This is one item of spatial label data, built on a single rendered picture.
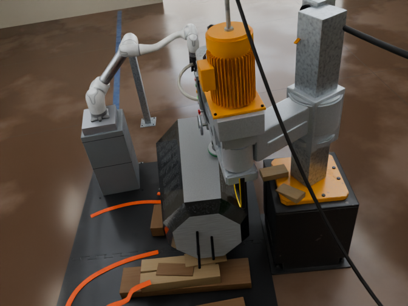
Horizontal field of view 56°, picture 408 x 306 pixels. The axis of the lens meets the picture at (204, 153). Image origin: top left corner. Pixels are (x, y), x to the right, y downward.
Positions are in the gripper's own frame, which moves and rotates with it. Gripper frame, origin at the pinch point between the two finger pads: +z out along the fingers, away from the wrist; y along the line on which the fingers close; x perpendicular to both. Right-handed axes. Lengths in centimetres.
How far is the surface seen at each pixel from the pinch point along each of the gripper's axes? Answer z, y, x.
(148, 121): 141, -71, -29
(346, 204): -18, 183, 11
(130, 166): 72, 16, -90
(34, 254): 90, 41, -208
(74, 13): 308, -545, 25
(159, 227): 68, 92, -99
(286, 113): -84, 129, -16
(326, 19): -133, 116, 12
